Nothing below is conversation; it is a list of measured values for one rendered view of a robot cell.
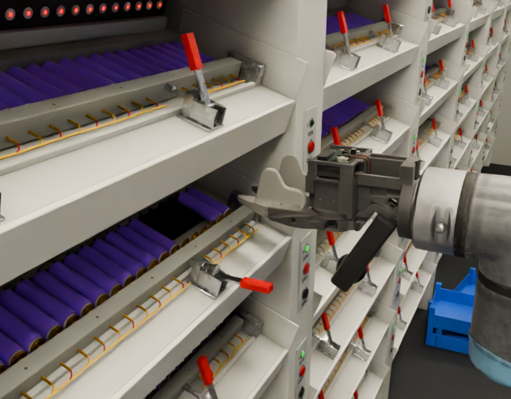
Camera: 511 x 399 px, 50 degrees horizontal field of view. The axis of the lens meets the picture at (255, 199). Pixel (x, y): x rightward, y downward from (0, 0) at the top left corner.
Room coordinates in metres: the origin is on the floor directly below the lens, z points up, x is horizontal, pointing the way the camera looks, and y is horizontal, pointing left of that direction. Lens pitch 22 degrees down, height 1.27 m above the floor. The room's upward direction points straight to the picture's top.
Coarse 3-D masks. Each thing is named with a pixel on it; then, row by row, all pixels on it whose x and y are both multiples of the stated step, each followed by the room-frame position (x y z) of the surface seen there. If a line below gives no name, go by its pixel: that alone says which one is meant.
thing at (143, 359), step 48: (240, 192) 0.73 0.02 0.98; (240, 240) 0.65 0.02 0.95; (288, 240) 0.69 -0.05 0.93; (0, 288) 0.47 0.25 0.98; (192, 288) 0.54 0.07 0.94; (240, 288) 0.57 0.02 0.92; (144, 336) 0.45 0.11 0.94; (192, 336) 0.48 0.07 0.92; (96, 384) 0.39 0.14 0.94; (144, 384) 0.41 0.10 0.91
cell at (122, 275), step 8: (88, 248) 0.53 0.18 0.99; (80, 256) 0.53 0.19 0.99; (88, 256) 0.53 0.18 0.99; (96, 256) 0.52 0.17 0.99; (104, 256) 0.53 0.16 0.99; (96, 264) 0.52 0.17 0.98; (104, 264) 0.52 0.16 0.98; (112, 264) 0.52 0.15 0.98; (112, 272) 0.51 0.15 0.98; (120, 272) 0.51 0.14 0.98; (128, 272) 0.51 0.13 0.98; (120, 280) 0.50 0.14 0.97
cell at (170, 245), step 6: (132, 222) 0.60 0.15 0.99; (138, 222) 0.60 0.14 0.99; (132, 228) 0.60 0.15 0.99; (138, 228) 0.60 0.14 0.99; (144, 228) 0.60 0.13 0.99; (150, 228) 0.60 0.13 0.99; (144, 234) 0.59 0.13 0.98; (150, 234) 0.59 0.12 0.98; (156, 234) 0.59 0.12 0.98; (162, 234) 0.59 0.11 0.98; (156, 240) 0.58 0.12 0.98; (162, 240) 0.58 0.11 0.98; (168, 240) 0.58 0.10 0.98; (162, 246) 0.58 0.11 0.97; (168, 246) 0.58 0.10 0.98; (174, 246) 0.58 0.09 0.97
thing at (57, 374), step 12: (228, 240) 0.64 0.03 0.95; (216, 252) 0.61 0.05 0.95; (180, 276) 0.54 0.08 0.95; (168, 288) 0.52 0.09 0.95; (132, 312) 0.47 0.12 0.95; (120, 324) 0.45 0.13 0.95; (108, 336) 0.43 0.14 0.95; (84, 348) 0.41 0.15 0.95; (96, 348) 0.42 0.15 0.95; (72, 360) 0.40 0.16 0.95; (60, 372) 0.38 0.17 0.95; (36, 396) 0.36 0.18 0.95
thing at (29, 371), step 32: (224, 224) 0.64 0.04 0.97; (192, 256) 0.56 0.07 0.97; (128, 288) 0.48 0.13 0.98; (160, 288) 0.51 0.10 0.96; (96, 320) 0.43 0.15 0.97; (32, 352) 0.38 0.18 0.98; (64, 352) 0.39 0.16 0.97; (0, 384) 0.34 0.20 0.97; (32, 384) 0.36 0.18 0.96; (64, 384) 0.37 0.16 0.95
